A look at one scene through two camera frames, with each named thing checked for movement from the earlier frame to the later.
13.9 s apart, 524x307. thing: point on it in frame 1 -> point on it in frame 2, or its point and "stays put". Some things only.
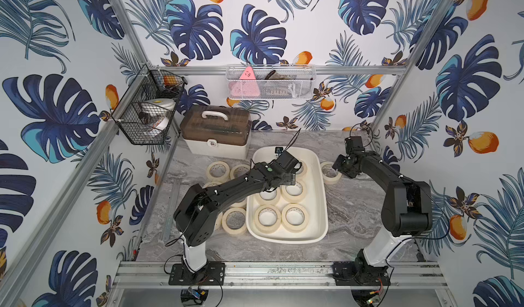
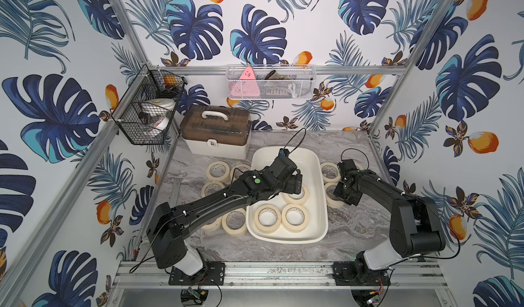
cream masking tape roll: [294, 193] stays put
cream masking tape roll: [301, 172] -> [331, 202]
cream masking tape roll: [331, 176] stays put
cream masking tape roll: [232, 231] stays put
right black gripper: [336, 165] -> [353, 200]
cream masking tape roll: [217, 179] stays put
